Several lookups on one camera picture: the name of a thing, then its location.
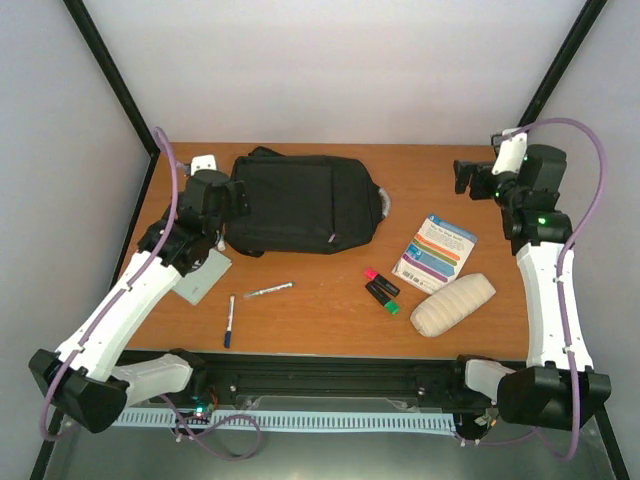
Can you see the beige ribbed pencil pouch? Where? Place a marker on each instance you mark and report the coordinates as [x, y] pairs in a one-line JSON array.
[[451, 304]]

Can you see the clear silver pen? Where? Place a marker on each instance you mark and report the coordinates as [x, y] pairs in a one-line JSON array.
[[268, 290]]

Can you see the light blue cable duct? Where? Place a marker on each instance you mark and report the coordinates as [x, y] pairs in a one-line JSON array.
[[309, 422]]

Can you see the pink highlighter marker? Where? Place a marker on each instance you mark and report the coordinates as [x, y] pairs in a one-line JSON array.
[[386, 285]]

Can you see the blue whiteboard marker pen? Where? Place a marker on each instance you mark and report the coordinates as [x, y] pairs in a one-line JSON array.
[[230, 318]]

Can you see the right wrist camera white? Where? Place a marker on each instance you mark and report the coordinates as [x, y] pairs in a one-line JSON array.
[[510, 146]]

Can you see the grey notebook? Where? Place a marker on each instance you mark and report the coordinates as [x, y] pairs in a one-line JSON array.
[[203, 276]]

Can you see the black student backpack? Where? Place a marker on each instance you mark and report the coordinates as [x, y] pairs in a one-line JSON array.
[[316, 204]]

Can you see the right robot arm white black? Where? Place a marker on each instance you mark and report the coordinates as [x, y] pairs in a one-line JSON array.
[[558, 388]]

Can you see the green lit circuit board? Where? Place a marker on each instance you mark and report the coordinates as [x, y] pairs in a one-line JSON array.
[[203, 410]]

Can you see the right black frame post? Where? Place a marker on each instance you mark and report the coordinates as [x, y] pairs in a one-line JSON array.
[[585, 20]]

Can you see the black frame post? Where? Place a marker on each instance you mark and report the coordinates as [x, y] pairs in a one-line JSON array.
[[98, 48], [585, 20]]

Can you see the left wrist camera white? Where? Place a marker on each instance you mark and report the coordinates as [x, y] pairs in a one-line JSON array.
[[203, 163]]

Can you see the green highlighter marker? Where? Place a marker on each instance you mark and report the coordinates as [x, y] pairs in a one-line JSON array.
[[382, 298]]

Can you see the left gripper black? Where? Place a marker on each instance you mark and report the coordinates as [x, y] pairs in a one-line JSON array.
[[236, 209]]

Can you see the dog reader paperback book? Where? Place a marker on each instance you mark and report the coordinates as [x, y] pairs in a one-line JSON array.
[[435, 255]]

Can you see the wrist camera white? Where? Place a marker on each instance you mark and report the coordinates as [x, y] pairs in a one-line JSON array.
[[510, 146], [203, 163]]

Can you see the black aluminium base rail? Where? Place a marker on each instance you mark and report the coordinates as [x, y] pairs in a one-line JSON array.
[[231, 378]]

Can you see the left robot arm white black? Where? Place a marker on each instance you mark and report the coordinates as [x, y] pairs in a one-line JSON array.
[[81, 378]]

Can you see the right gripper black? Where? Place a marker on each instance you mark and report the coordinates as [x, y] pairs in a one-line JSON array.
[[463, 178]]

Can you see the left black frame post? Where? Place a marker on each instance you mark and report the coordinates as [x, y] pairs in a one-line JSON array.
[[98, 48]]

